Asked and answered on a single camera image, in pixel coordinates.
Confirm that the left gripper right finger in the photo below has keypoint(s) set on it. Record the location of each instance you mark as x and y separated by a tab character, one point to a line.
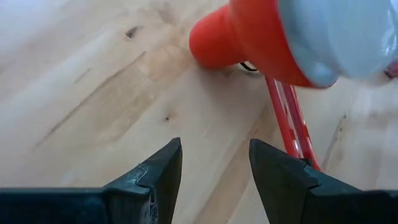
311	205

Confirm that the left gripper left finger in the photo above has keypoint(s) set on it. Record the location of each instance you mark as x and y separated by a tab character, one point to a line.
93	205

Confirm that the white reflector lightbulb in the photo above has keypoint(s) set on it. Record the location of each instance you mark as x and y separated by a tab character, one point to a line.
342	34

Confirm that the red articulated desk lamp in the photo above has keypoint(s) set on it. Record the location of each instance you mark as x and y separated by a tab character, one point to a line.
242	37

